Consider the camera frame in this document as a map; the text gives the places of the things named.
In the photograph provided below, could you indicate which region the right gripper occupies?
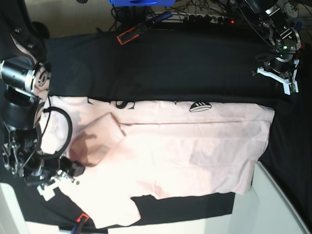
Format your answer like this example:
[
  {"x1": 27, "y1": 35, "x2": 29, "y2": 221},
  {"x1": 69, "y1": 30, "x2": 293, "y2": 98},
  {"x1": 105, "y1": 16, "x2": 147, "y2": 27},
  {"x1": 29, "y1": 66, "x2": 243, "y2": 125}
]
[{"x1": 23, "y1": 156, "x2": 85, "y2": 187}]

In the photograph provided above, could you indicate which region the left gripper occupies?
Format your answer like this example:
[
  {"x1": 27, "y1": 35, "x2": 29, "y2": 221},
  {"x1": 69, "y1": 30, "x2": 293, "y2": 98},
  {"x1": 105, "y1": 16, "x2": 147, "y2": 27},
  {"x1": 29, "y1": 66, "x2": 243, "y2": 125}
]
[{"x1": 252, "y1": 55, "x2": 299, "y2": 85}]

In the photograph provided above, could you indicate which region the pink T-shirt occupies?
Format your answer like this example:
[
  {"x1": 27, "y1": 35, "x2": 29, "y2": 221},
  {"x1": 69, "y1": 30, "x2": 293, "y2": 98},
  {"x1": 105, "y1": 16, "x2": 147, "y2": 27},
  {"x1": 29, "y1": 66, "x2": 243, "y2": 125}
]
[{"x1": 51, "y1": 97, "x2": 274, "y2": 228}]

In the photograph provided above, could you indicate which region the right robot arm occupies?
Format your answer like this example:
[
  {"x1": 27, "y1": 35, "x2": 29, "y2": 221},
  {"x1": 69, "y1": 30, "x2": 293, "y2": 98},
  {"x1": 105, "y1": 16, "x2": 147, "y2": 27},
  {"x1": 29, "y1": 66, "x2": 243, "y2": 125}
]
[{"x1": 0, "y1": 0, "x2": 85, "y2": 189}]

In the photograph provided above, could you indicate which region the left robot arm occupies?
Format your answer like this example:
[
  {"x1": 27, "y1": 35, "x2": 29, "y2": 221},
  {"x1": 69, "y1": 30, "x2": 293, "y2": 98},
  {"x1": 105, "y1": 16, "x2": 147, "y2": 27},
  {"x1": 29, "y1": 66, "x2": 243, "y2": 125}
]
[{"x1": 235, "y1": 0, "x2": 302, "y2": 89}]

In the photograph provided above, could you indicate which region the bottom orange blue clamp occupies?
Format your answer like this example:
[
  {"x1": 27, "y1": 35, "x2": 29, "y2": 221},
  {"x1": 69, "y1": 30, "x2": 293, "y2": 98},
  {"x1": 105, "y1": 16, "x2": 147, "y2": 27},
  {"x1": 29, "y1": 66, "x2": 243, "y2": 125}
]
[{"x1": 71, "y1": 213, "x2": 89, "y2": 234}]

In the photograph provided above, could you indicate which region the orange blue clamp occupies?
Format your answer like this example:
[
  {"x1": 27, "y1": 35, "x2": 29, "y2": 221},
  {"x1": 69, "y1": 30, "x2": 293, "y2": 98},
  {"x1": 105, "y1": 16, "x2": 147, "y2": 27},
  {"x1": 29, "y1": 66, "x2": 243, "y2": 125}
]
[
  {"x1": 117, "y1": 11, "x2": 173, "y2": 45},
  {"x1": 71, "y1": 213, "x2": 89, "y2": 234}
]

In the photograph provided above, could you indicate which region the black table cloth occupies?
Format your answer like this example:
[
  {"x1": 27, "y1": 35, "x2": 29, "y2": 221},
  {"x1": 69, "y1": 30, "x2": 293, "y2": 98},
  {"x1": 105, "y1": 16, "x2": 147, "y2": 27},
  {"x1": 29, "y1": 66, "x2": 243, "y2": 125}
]
[{"x1": 0, "y1": 28, "x2": 312, "y2": 231}]

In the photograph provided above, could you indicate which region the top orange blue clamp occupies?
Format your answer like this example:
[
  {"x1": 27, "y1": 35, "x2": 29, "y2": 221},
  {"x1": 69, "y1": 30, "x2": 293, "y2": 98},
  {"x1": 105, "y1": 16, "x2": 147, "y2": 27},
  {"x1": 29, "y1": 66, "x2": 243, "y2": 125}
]
[{"x1": 117, "y1": 11, "x2": 173, "y2": 45}]

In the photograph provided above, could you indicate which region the blue box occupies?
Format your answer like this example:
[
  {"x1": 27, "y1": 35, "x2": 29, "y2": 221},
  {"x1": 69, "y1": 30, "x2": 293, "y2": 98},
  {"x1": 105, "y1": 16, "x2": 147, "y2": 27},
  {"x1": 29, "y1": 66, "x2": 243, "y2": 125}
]
[{"x1": 109, "y1": 0, "x2": 176, "y2": 7}]

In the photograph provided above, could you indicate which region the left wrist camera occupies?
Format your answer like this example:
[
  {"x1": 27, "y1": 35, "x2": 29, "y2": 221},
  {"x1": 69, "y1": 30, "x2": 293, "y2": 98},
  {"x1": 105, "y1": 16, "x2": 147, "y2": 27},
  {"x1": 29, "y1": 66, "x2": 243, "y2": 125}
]
[{"x1": 283, "y1": 80, "x2": 299, "y2": 95}]

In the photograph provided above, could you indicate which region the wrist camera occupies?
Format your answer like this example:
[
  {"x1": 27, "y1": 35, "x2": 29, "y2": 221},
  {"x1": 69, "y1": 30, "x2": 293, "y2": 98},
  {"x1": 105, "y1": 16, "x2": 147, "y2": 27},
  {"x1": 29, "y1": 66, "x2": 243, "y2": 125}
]
[
  {"x1": 37, "y1": 183, "x2": 59, "y2": 201},
  {"x1": 283, "y1": 80, "x2": 299, "y2": 95}
]

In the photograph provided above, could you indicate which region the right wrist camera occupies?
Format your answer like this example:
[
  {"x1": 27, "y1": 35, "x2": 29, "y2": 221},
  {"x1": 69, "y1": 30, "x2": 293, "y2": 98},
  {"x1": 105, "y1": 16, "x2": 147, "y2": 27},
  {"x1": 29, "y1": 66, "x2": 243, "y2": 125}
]
[{"x1": 37, "y1": 183, "x2": 59, "y2": 201}]

